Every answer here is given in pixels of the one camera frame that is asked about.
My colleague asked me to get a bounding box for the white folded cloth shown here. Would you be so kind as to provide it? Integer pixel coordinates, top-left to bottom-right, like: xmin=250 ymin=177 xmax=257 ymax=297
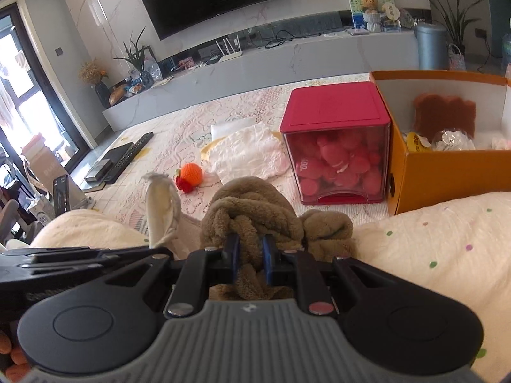
xmin=201 ymin=118 xmax=290 ymax=184

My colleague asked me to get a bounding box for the brown sponge pad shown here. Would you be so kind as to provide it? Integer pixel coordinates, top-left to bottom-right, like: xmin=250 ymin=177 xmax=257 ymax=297
xmin=413 ymin=94 xmax=477 ymax=141

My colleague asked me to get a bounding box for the white wifi router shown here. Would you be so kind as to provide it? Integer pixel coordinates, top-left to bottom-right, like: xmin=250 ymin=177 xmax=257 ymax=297
xmin=215 ymin=35 xmax=242 ymax=62

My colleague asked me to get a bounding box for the orange crochet fruit toy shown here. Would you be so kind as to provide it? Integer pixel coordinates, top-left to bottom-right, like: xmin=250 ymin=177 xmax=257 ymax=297
xmin=175 ymin=162 xmax=203 ymax=194

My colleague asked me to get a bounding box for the blue-grey trash bin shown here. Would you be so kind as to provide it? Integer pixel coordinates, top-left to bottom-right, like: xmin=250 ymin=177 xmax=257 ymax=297
xmin=414 ymin=23 xmax=449 ymax=70

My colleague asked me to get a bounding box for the green plant in vase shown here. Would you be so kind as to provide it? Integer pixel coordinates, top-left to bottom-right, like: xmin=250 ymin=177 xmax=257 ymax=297
xmin=115 ymin=29 xmax=154 ymax=89

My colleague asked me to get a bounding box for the black remote control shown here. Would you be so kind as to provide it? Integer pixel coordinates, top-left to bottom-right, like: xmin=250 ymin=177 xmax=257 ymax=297
xmin=105 ymin=132 xmax=153 ymax=184

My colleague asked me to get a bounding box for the tall green floor plant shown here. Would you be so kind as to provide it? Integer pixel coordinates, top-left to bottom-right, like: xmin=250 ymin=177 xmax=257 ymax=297
xmin=428 ymin=0 xmax=483 ymax=55

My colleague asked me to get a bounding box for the clear bag with white ribbon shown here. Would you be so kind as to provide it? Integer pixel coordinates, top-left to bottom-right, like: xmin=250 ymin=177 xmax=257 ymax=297
xmin=431 ymin=129 xmax=476 ymax=151

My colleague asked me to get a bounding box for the red transparent storage box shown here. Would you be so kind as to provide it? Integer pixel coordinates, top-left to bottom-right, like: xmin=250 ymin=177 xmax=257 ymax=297
xmin=280 ymin=81 xmax=391 ymax=205

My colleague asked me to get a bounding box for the teddy bear bouquet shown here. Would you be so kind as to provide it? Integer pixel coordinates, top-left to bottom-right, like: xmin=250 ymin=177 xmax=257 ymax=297
xmin=361 ymin=0 xmax=382 ymax=33

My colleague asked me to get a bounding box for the dried yellow flowers vase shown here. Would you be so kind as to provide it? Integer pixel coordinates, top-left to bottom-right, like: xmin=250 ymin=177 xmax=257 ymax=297
xmin=79 ymin=59 xmax=111 ymax=109

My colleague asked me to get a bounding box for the blue water jug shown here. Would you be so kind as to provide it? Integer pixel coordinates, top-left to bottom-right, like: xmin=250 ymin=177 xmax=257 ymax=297
xmin=501 ymin=32 xmax=511 ymax=70

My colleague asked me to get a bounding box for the white marble tv cabinet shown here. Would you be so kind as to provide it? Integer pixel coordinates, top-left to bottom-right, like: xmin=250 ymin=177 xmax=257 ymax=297
xmin=103 ymin=31 xmax=418 ymax=131

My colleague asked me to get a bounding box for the yellow snack packet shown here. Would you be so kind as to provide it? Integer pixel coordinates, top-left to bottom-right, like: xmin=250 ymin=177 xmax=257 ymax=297
xmin=404 ymin=131 xmax=431 ymax=152

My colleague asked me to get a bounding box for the woven pink basket bag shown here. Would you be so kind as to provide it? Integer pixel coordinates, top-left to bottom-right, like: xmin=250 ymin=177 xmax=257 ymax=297
xmin=448 ymin=43 xmax=466 ymax=72

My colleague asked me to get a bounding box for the patterned lace tablecloth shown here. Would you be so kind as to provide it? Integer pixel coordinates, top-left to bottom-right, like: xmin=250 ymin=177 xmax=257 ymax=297
xmin=90 ymin=73 xmax=390 ymax=227

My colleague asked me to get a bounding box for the small grey box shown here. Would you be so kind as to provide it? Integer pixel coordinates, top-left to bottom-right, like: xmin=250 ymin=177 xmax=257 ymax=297
xmin=85 ymin=158 xmax=113 ymax=183

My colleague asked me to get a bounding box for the orange cardboard box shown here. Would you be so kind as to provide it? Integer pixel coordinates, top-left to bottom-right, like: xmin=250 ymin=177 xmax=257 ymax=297
xmin=370 ymin=70 xmax=510 ymax=214

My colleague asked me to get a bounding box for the cream fabric pouch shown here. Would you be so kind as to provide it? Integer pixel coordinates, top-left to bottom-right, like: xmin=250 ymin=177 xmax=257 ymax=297
xmin=144 ymin=172 xmax=182 ymax=248

